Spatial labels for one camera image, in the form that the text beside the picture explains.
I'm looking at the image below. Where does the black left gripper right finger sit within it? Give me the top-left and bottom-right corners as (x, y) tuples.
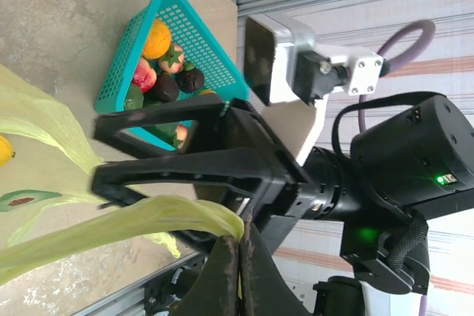
(239, 214), (312, 316)

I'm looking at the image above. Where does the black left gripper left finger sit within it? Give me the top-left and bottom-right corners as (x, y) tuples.
(168, 235), (241, 316)

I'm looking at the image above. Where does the fake orange fruit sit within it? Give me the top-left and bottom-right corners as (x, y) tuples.
(142, 18), (173, 61)

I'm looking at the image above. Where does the teal plastic mesh basket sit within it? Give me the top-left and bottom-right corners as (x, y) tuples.
(94, 0), (251, 152)

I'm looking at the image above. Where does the yellow-green avocado print plastic bag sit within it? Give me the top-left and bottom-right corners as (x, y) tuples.
(0, 64), (245, 287)

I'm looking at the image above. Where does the yellow fake lemon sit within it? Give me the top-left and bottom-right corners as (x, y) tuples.
(0, 134), (16, 168)

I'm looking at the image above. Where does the green fake avocado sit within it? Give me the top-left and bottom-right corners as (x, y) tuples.
(142, 99), (178, 147)

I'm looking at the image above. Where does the dark fake mangosteen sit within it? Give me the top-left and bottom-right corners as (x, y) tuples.
(174, 62), (206, 94)
(150, 73), (181, 103)

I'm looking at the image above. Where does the round green fake lime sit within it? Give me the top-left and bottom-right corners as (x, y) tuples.
(124, 83), (145, 112)

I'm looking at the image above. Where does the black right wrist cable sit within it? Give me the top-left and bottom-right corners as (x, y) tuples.
(331, 92), (430, 154)

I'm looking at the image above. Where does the aluminium mounting rail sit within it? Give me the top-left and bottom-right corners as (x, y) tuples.
(72, 251), (207, 316)

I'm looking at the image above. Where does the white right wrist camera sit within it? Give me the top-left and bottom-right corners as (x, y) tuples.
(242, 12), (386, 164)

